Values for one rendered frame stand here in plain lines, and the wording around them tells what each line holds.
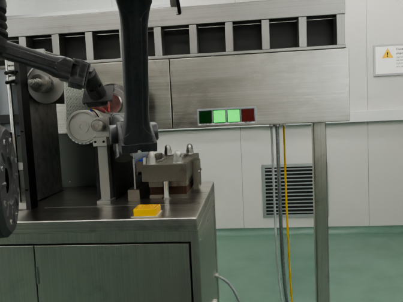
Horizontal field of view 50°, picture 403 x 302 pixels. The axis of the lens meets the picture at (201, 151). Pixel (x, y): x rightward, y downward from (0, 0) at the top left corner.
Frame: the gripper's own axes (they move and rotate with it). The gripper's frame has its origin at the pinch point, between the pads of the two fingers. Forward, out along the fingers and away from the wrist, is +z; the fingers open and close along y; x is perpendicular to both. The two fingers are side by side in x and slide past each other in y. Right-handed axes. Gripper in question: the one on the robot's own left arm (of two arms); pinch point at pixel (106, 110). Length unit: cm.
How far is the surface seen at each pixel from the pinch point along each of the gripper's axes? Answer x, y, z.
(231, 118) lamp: 16, 42, 33
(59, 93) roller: 9.4, -18.3, -0.9
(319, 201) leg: -8, 78, 71
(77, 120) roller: 0.6, -12.8, 5.1
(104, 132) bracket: -5.9, -1.8, 5.1
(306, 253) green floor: 25, 89, 244
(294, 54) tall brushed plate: 35, 70, 19
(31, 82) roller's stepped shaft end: 5.3, -22.7, -12.4
